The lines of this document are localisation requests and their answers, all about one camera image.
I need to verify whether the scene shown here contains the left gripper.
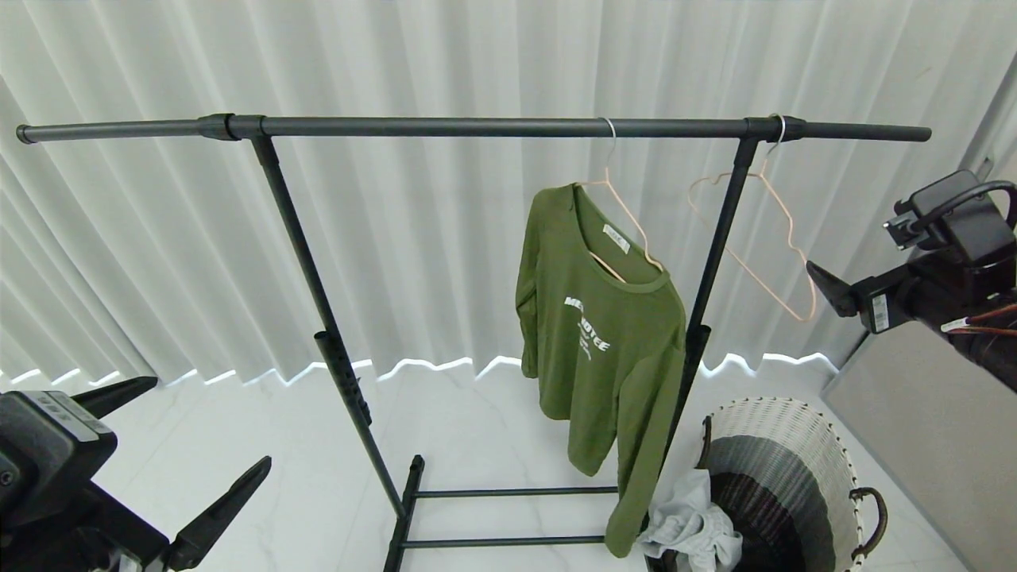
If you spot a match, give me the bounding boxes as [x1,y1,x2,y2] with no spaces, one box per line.
[0,377,273,572]

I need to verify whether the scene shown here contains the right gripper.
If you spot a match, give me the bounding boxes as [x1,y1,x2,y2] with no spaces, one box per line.
[806,260,954,335]

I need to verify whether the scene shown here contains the pale grey shorts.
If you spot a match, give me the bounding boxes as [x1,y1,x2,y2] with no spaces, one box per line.
[636,469,744,572]

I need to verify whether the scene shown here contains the pink clothes hanger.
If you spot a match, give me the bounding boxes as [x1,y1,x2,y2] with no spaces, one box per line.
[687,114,819,323]
[576,118,665,284]

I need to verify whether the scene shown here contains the white laundry basket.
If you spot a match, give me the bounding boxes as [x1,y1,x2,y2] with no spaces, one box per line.
[645,397,888,572]

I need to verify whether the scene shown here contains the black clothes rack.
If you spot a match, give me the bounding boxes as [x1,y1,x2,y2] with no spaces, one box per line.
[16,113,932,572]

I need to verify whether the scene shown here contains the green long-sleeved shirt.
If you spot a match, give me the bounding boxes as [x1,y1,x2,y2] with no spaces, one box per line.
[515,183,688,558]

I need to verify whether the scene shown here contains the white curtain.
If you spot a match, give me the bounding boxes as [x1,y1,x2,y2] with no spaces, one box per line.
[0,0,1017,388]

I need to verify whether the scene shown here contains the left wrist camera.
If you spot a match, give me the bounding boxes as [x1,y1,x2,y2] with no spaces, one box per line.
[0,389,118,529]

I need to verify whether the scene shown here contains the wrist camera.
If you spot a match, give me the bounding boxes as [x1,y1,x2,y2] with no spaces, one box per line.
[0,389,118,529]
[884,169,1017,267]

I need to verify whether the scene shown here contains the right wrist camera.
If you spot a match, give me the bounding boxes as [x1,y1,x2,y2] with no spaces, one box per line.
[884,169,1017,267]

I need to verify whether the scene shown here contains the black cable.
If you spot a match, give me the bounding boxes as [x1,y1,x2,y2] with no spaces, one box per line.
[914,180,1017,233]

